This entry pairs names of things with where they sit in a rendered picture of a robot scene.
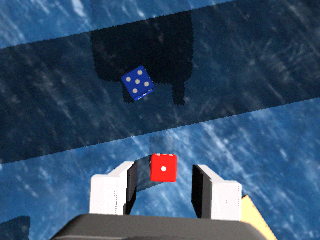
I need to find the red die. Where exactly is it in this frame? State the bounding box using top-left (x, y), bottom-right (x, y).
top-left (150, 154), bottom-right (177, 182)

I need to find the blue die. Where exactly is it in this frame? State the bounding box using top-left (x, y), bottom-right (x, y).
top-left (121, 65), bottom-right (155, 101)

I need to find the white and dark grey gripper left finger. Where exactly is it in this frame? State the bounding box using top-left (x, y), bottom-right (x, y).
top-left (88, 161), bottom-right (138, 215)

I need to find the tan square mat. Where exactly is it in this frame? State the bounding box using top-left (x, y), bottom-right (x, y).
top-left (240, 195), bottom-right (276, 240)

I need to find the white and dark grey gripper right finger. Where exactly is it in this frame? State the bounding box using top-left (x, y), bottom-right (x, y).
top-left (191, 164), bottom-right (241, 220)

